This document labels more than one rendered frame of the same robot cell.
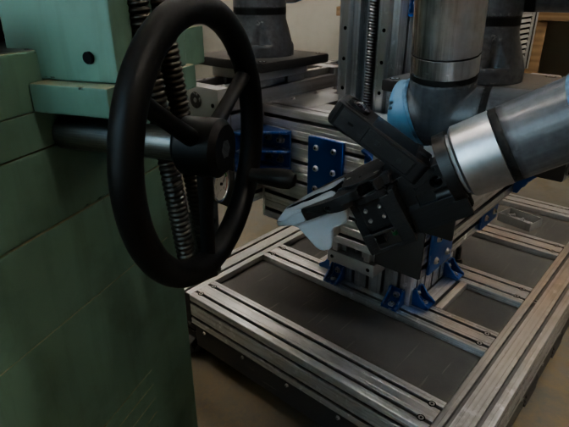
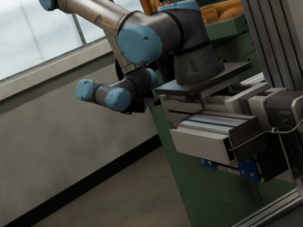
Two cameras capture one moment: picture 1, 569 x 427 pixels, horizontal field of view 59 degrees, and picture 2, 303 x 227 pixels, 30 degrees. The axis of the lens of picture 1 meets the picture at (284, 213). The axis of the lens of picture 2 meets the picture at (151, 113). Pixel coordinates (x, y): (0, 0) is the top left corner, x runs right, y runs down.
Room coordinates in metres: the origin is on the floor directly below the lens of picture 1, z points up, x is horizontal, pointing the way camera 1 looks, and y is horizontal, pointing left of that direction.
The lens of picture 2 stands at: (1.44, -1.90, 1.14)
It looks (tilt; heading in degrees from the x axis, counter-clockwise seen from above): 13 degrees down; 116
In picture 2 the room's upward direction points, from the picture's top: 20 degrees counter-clockwise
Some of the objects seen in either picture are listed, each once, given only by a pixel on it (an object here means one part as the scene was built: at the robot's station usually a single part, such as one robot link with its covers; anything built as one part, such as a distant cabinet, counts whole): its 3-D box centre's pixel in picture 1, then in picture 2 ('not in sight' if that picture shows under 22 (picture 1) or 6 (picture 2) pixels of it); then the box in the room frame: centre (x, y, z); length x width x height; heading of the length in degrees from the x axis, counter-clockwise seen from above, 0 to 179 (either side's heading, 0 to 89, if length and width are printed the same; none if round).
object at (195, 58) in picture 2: (477, 47); (195, 60); (0.86, -0.32, 0.87); 0.15 x 0.15 x 0.10
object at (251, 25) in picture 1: (260, 30); not in sight; (1.18, 0.05, 0.87); 0.15 x 0.15 x 0.10
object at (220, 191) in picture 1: (212, 187); not in sight; (0.78, 0.12, 0.65); 0.06 x 0.04 x 0.08; 161
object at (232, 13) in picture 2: not in sight; (231, 12); (0.86, 0.23, 0.91); 0.12 x 0.09 x 0.03; 71
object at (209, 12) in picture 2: not in sight; (194, 17); (0.67, 0.34, 0.93); 0.22 x 0.01 x 0.06; 161
